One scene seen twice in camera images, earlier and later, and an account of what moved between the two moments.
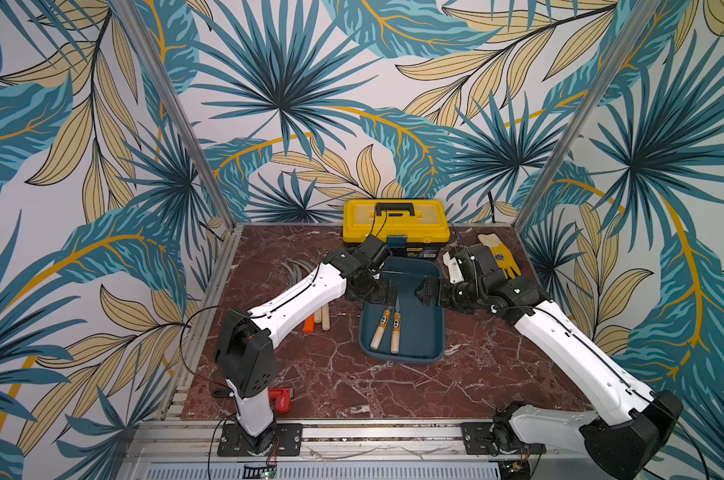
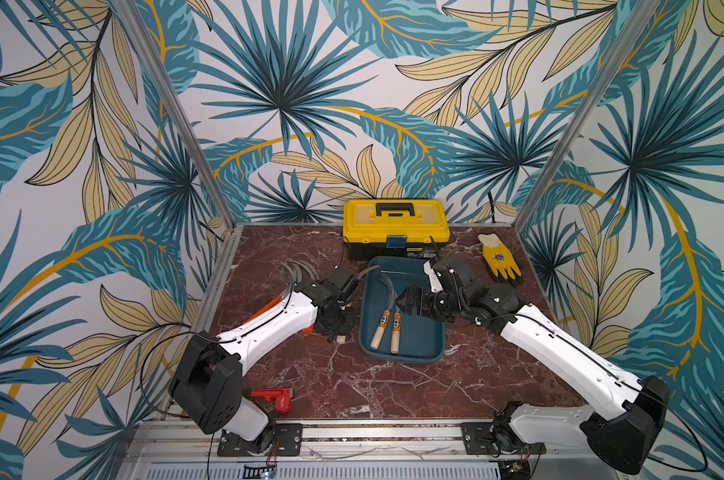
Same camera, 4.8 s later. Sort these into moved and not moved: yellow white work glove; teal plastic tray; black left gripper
Moved: black left gripper
Not moved: yellow white work glove; teal plastic tray
